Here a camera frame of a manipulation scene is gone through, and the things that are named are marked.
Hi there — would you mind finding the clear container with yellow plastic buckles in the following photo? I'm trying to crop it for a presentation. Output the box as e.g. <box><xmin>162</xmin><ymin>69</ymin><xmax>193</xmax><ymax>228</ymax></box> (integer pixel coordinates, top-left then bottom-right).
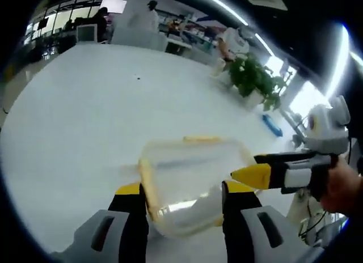
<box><xmin>137</xmin><ymin>135</ymin><xmax>263</xmax><ymax>240</ymax></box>

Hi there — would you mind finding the white wall screen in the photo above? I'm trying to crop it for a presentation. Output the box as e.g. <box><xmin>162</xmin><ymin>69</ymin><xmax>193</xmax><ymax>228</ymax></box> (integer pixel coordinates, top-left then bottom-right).
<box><xmin>100</xmin><ymin>0</ymin><xmax>128</xmax><ymax>15</ymax></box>

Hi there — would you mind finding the green potted plant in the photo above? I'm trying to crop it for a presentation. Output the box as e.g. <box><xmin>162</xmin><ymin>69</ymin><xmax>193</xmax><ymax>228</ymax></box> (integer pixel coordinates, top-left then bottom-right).
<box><xmin>228</xmin><ymin>54</ymin><xmax>287</xmax><ymax>111</ymax></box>

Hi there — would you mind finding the person's right hand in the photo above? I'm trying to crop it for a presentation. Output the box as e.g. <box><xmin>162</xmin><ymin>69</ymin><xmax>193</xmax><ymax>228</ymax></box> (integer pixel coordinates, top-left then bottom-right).
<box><xmin>309</xmin><ymin>155</ymin><xmax>363</xmax><ymax>218</ymax></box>

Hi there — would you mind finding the long ceiling light strip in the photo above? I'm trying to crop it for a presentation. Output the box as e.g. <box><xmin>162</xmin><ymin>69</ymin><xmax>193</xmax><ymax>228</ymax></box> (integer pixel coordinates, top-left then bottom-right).
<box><xmin>195</xmin><ymin>0</ymin><xmax>249</xmax><ymax>26</ymax></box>

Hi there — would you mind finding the white office chair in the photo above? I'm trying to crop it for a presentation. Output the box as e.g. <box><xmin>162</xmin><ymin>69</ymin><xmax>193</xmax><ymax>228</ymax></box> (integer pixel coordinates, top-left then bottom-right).
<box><xmin>75</xmin><ymin>23</ymin><xmax>99</xmax><ymax>44</ymax></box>

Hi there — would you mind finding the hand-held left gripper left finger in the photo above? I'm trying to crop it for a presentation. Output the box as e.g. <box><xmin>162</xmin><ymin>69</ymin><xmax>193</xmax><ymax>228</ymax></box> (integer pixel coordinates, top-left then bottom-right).
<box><xmin>47</xmin><ymin>182</ymin><xmax>150</xmax><ymax>263</ymax></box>

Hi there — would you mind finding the blue flat object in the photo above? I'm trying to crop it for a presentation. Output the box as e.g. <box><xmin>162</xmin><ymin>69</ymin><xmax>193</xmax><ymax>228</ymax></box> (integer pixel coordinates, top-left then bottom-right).
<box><xmin>261</xmin><ymin>113</ymin><xmax>283</xmax><ymax>138</ymax></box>

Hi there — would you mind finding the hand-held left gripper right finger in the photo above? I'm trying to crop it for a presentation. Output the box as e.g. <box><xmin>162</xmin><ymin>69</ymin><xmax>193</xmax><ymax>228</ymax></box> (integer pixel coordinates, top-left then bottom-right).
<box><xmin>221</xmin><ymin>180</ymin><xmax>319</xmax><ymax>263</ymax></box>

